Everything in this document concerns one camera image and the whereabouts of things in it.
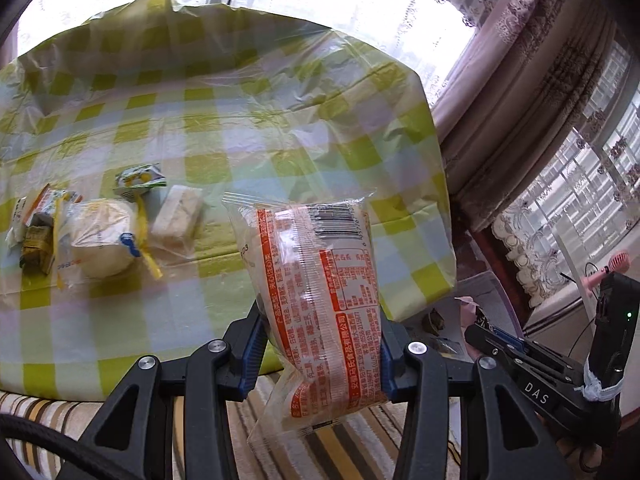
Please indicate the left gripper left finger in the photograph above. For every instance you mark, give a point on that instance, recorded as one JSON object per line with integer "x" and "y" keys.
{"x": 134, "y": 427}

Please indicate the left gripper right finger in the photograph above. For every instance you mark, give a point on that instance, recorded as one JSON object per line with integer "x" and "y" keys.
{"x": 501, "y": 435}

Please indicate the orange red bread package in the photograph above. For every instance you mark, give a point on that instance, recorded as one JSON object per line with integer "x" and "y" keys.
{"x": 313, "y": 269}

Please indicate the pale cake clear wrapper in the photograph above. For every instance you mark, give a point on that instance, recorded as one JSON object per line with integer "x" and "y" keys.
{"x": 175, "y": 223}

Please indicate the round bun clear package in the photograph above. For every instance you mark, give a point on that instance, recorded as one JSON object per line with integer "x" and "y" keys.
{"x": 94, "y": 240}

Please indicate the white green lemon packet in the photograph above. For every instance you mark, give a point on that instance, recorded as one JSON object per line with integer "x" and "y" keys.
{"x": 137, "y": 180}

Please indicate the olive green snack packet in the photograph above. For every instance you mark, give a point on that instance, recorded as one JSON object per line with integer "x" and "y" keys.
{"x": 37, "y": 246}

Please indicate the white orange snack packet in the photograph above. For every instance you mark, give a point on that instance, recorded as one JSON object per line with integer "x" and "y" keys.
{"x": 36, "y": 209}

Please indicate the purple storage box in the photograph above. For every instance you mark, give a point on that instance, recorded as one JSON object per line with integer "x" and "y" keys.
{"x": 438, "y": 325}

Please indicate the striped towel cushion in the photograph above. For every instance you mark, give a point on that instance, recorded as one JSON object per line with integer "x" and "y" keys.
{"x": 364, "y": 445}

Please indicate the pink handheld fan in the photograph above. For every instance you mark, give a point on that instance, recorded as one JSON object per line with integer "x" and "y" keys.
{"x": 619, "y": 262}

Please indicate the white lace curtain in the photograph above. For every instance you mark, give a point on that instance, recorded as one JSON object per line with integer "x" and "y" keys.
{"x": 586, "y": 199}

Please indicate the green checkered plastic tablecloth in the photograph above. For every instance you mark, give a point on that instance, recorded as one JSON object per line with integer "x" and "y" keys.
{"x": 221, "y": 99}

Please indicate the pink patterned curtain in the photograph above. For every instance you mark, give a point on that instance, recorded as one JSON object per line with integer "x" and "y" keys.
{"x": 514, "y": 96}

